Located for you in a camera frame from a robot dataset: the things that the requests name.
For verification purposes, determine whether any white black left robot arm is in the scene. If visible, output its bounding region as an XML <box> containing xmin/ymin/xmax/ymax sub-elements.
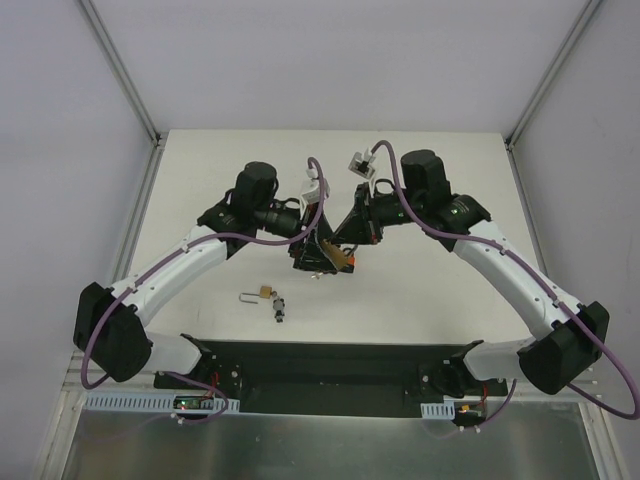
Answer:
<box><xmin>73</xmin><ymin>158</ymin><xmax>329</xmax><ymax>390</ymax></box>

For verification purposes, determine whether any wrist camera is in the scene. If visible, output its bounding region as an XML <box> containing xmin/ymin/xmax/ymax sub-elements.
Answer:
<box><xmin>348</xmin><ymin>149</ymin><xmax>376</xmax><ymax>181</ymax></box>
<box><xmin>299</xmin><ymin>168</ymin><xmax>320</xmax><ymax>206</ymax></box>

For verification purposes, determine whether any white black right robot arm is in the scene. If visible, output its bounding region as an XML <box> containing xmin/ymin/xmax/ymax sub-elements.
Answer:
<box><xmin>332</xmin><ymin>150</ymin><xmax>610</xmax><ymax>397</ymax></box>

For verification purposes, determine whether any large brass padlock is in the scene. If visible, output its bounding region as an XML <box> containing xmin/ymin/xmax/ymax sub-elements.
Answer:
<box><xmin>321</xmin><ymin>240</ymin><xmax>358</xmax><ymax>272</ymax></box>

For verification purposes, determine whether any white cable duct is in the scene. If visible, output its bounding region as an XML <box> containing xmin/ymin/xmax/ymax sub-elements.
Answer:
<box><xmin>420</xmin><ymin>401</ymin><xmax>456</xmax><ymax>421</ymax></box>
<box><xmin>84</xmin><ymin>392</ymin><xmax>240</xmax><ymax>415</ymax></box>

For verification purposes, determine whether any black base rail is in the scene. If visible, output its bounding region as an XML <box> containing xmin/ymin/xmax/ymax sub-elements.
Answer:
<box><xmin>153</xmin><ymin>339</ymin><xmax>509</xmax><ymax>418</ymax></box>

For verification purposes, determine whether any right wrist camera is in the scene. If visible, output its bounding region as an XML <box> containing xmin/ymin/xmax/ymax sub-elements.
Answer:
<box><xmin>348</xmin><ymin>149</ymin><xmax>376</xmax><ymax>181</ymax></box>

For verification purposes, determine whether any left white cable duct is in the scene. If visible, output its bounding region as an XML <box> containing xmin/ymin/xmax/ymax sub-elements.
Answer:
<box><xmin>84</xmin><ymin>392</ymin><xmax>240</xmax><ymax>415</ymax></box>

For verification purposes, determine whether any left aluminium frame post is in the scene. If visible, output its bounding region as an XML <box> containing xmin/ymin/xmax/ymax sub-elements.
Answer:
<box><xmin>74</xmin><ymin>0</ymin><xmax>169</xmax><ymax>149</ymax></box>

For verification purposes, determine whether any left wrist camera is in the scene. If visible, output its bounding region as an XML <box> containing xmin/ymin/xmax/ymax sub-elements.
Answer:
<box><xmin>299</xmin><ymin>168</ymin><xmax>320</xmax><ymax>206</ymax></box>

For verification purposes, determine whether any right white cable duct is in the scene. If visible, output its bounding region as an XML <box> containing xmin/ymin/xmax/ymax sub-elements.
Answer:
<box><xmin>420</xmin><ymin>401</ymin><xmax>456</xmax><ymax>421</ymax></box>

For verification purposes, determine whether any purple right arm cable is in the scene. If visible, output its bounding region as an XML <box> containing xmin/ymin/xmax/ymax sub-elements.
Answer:
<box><xmin>369</xmin><ymin>140</ymin><xmax>640</xmax><ymax>419</ymax></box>

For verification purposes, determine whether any aluminium frame post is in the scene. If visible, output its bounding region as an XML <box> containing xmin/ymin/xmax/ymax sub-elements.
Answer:
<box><xmin>504</xmin><ymin>0</ymin><xmax>606</xmax><ymax>149</ymax></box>
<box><xmin>74</xmin><ymin>0</ymin><xmax>169</xmax><ymax>149</ymax></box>

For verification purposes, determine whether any small brass padlock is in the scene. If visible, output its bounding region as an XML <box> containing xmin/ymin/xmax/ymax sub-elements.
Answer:
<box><xmin>238</xmin><ymin>285</ymin><xmax>275</xmax><ymax>304</ymax></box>

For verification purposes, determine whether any panda keychain charm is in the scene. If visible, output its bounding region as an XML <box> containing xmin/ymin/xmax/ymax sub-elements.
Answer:
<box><xmin>272</xmin><ymin>295</ymin><xmax>286</xmax><ymax>323</ymax></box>

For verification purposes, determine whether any right aluminium frame post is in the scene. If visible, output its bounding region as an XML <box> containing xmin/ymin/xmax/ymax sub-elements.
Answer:
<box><xmin>504</xmin><ymin>0</ymin><xmax>606</xmax><ymax>149</ymax></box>

